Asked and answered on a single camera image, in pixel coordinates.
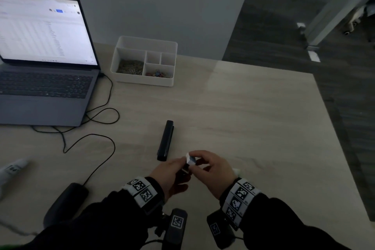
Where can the left wrist marker band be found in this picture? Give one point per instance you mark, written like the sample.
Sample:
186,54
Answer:
140,191

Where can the white controller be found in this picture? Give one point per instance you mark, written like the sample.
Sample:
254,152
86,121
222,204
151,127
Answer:
11,170

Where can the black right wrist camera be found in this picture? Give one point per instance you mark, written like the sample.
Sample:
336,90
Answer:
219,229

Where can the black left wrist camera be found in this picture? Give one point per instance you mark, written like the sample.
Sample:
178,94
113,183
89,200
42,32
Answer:
175,229

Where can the pile of coloured clips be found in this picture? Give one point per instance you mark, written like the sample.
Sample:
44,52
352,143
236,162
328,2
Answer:
158,74

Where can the pile of silver paper clips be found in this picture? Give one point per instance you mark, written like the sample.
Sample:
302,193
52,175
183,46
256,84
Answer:
130,66

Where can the person's left forearm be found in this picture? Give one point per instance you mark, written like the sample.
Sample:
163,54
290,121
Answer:
102,223

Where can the wrist marker band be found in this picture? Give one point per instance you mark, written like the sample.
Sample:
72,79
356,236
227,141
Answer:
238,200
140,191

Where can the grey laptop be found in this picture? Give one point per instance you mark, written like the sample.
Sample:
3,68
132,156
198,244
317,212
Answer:
44,97

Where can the black stapler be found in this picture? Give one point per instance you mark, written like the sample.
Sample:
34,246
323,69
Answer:
165,141

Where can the white door stop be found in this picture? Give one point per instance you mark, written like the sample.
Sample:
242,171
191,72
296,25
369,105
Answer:
301,27

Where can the black oval pad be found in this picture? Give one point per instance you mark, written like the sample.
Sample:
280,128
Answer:
66,203

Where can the white organizer tray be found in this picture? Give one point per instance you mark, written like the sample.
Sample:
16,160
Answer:
143,43

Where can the right wrist marker band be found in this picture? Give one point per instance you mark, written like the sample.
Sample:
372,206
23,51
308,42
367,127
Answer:
238,200

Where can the grey door frame post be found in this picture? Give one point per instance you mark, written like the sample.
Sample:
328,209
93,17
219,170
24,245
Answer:
337,9

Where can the person's right hand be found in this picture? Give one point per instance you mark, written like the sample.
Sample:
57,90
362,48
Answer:
216,173

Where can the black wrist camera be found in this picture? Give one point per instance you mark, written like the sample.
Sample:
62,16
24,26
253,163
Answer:
175,229
219,229

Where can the office chair base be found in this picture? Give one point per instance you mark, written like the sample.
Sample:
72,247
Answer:
353,21

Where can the small white red box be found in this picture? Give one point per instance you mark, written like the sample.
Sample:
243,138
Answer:
191,160

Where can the white floor plate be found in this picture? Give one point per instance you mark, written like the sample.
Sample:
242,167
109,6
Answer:
313,56

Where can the person's right forearm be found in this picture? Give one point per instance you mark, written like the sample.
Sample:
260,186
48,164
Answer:
287,226

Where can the person's left hand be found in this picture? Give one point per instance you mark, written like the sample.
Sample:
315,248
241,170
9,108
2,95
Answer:
170,176

